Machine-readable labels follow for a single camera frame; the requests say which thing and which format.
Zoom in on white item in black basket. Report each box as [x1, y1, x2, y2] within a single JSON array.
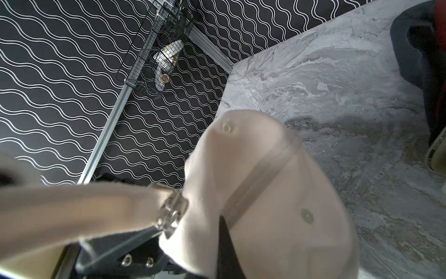
[[153, 40, 184, 92]]

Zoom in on cream baseball cap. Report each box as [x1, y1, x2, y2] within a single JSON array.
[[1, 110, 359, 279]]

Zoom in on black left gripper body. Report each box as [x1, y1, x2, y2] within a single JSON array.
[[75, 227, 169, 278]]

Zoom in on beige cap with black lettering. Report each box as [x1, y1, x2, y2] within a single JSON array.
[[425, 128, 446, 175]]

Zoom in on black wire mesh basket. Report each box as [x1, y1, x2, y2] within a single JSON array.
[[116, 1, 193, 100]]

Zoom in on aluminium corner frame post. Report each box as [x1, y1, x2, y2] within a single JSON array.
[[189, 26, 234, 74]]

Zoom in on dark grey cap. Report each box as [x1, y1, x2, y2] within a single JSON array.
[[390, 1, 446, 145]]

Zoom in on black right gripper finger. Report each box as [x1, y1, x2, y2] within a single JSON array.
[[216, 216, 246, 279]]

